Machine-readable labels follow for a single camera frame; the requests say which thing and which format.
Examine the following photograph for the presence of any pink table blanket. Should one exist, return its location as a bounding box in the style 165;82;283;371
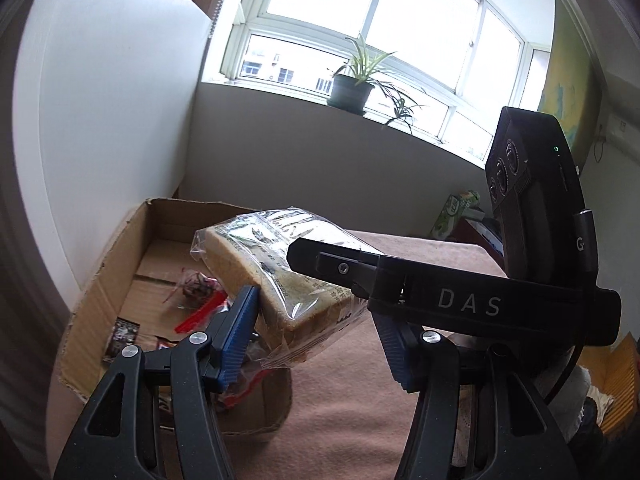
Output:
220;230;511;480

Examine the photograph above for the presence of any orange ribbed panel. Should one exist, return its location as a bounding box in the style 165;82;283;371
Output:
580;335;640;436

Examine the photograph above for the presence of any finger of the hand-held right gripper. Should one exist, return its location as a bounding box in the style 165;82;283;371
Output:
287;237;384;302

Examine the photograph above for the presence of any dark wooden side cabinet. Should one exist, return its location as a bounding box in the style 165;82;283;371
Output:
462;216;507;267

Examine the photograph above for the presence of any white framed window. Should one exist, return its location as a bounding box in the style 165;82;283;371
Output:
220;0;553;161

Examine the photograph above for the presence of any large red-edged date packet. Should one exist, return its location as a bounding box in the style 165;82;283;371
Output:
172;269;224;311

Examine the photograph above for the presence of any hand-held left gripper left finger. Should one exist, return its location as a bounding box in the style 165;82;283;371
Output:
52;285;262;480

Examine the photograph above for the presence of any brown cardboard box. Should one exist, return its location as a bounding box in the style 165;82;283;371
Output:
60;198;293;433

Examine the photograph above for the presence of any black patterned snack packet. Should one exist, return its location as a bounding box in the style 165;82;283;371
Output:
103;317;141;361

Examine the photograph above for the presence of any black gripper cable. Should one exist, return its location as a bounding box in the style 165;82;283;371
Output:
542;342;588;403

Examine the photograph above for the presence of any small spider plant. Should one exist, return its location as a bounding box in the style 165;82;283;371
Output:
377;80;427;134

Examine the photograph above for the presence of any white lace cloth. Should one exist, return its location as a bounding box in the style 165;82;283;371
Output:
547;364;617;442

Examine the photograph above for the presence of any wall map poster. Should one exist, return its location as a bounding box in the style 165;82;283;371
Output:
537;20;601;161

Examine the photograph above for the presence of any green printed carton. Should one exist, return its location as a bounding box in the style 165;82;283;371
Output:
430;190;482;241

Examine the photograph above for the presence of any clear bag of sliced bread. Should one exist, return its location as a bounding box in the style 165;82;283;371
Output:
190;207;386;368

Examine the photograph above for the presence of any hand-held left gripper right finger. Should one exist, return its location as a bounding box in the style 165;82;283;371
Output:
374;316;567;480

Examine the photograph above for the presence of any potted plant in dark pot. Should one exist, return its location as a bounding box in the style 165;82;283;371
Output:
325;35;401;113

